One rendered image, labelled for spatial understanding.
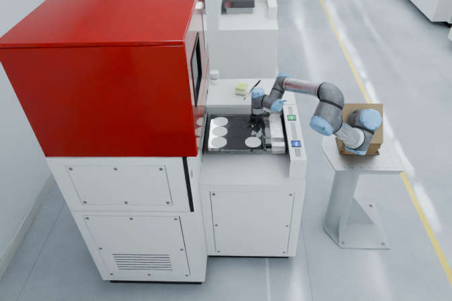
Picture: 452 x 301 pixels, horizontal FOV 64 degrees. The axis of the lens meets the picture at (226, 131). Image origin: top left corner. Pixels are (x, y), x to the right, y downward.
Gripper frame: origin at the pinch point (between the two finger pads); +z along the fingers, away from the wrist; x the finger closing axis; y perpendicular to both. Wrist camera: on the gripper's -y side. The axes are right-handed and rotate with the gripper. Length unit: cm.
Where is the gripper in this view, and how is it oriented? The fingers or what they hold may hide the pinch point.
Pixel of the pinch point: (258, 135)
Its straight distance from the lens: 233.7
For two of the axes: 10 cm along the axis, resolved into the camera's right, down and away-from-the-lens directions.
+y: -6.3, 5.1, -5.9
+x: 7.8, 3.7, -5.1
